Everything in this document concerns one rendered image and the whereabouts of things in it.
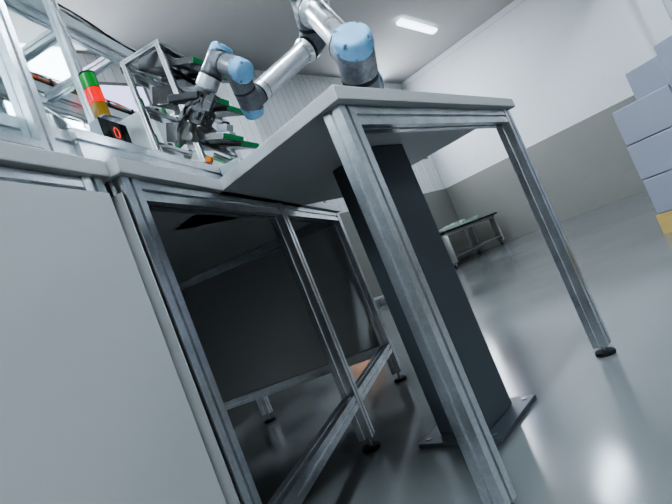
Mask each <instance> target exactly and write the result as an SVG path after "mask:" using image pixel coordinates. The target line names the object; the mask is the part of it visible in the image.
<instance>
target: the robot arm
mask: <svg viewBox="0 0 672 504"><path fill-rule="evenodd" d="M289 1H290V2H291V6H292V9H293V12H294V16H295V19H296V23H297V26H298V29H299V38H298V39H297V40H296V41H295V43H294V46H293V47H292V48H291V49H290V50H289V51H288V52H287V53H285V54H284V55H283V56H282V57H281V58H280V59H279V60H278V61H277V62H275V63H274V64H273V65H272V66H271V67H270V68H269V69H268V70H266V71H265V72H264V73H263V74H262V75H261V76H260V77H259V78H258V79H256V80H255V81H254V82H253V80H252V79H253V76H254V67H253V65H252V63H251V62H250V61H249V60H246V59H245V58H243V57H240V56H235V55H232V54H233V50H232V49H231V48H229V47H228V46H226V45H224V44H222V43H220V42H217V41H213V42H212V43H211V45H210V47H209V49H208V50H207V54H206V57H205V59H204V62H203V64H202V67H201V70H200V72H199V74H198V77H197V79H196V82H195V83H196V84H197V85H195V87H194V89H196V90H198V91H199V92H198V91H193V92H186V93H179V94H172V95H168V96H167V100H168V102H169V103H171V104H173V105H180V104H185V106H184V107H183V109H182V110H181V113H180V115H179V118H178V121H177V129H176V131H177V144H178V147H179V148H181V147H182V146H184V144H185V143H186V142H193V143H197V142H198V141H199V137H198V136H197V134H196V131H197V125H199V126H202V127H204V128H207V129H211V128H212V125H213V123H214V120H215V118H216V115H215V111H214V110H213V108H214V105H215V102H216V100H217V101H219V100H220V97H218V96H216V94H215V93H217V92H218V89H219V87H220V84H221V82H222V80H223V77H225V78H227V80H228V82H229V84H230V86H231V89H232V91H233V93H234V95H235V97H236V99H237V102H238V104H239V106H240V110H241V111H242V112H243V114H244V116H245V118H246V119H248V120H256V119H259V118H260V117H262V116H263V115H264V112H265V109H264V106H263V104H265V103H266V101H268V100H269V99H270V98H271V97H272V96H273V95H274V94H275V93H276V92H277V91H278V90H280V89H281V88H282V87H283V86H284V85H285V84H286V83H287V82H288V81H289V80H290V79H291V78H292V77H293V76H294V75H296V74H297V73H298V72H299V71H300V70H301V69H302V68H303V67H304V66H305V65H306V64H307V63H312V62H314V61H315V60H316V59H317V58H318V57H319V56H320V54H321V53H322V51H323V50H324V48H325V46H326V44H327V45H328V51H329V54H330V56H331V58H332V59H333V60H334V61H335V62H336V64H337V65H338V68H339V72H340V76H341V81H342V85H343V86H355V87H368V88H381V89H384V81H383V77H382V75H381V74H380V72H379V71H378V65H377V59H376V53H375V47H374V38H373V35H372V32H371V30H370V28H369V27H368V26H367V25H365V24H364V23H361V22H359V23H357V22H348V23H345V22H344V21H343V20H342V19H341V18H340V17H339V16H338V15H337V14H336V13H335V12H334V11H333V10H332V9H331V4H330V1H329V0H289ZM212 111H214V113H213V112H212ZM187 120H188V122H187Z"/></svg>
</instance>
